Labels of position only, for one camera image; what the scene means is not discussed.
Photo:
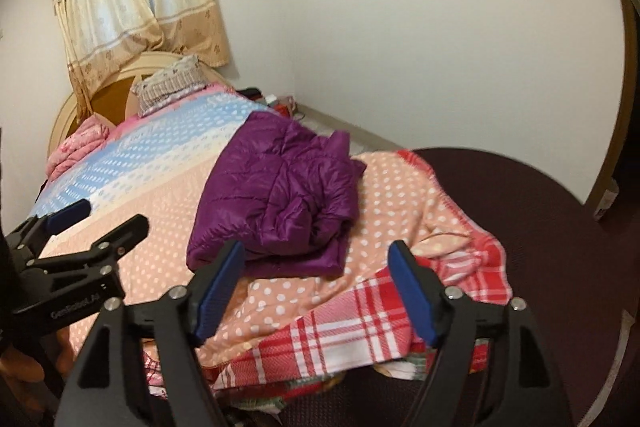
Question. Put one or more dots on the striped floral pillow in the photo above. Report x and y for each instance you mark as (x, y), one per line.
(170, 84)

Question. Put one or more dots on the pink folded quilt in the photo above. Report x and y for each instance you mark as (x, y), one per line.
(75, 147)

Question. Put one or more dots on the red plaid blanket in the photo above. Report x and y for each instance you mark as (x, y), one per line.
(350, 322)

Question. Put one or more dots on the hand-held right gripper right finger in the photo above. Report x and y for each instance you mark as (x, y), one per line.
(412, 292)

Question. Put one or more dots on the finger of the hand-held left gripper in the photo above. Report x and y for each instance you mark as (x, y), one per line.
(70, 213)
(117, 234)

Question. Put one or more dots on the purple puffer jacket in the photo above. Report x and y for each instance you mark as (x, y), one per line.
(280, 187)

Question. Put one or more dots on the small red object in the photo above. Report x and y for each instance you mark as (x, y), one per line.
(286, 109)

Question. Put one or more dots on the wide beige floral curtain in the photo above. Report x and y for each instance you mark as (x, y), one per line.
(125, 7)

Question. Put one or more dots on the person's left hand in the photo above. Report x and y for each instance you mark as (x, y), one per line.
(22, 364)

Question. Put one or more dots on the polka dot blanket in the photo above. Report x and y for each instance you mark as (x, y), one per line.
(165, 217)

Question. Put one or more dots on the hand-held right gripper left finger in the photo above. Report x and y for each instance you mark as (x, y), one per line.
(220, 292)

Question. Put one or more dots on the cream wooden headboard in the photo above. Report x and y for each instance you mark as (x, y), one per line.
(115, 99)

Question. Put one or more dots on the small white box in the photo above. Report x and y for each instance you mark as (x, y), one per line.
(606, 199)

